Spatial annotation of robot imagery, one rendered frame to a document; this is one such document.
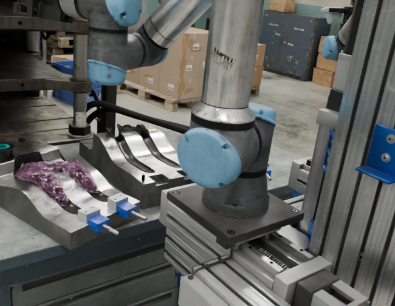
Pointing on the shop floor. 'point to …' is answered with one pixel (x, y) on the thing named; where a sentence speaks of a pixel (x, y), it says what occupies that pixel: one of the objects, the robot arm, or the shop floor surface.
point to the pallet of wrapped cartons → (173, 73)
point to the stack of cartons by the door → (324, 69)
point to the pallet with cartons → (257, 69)
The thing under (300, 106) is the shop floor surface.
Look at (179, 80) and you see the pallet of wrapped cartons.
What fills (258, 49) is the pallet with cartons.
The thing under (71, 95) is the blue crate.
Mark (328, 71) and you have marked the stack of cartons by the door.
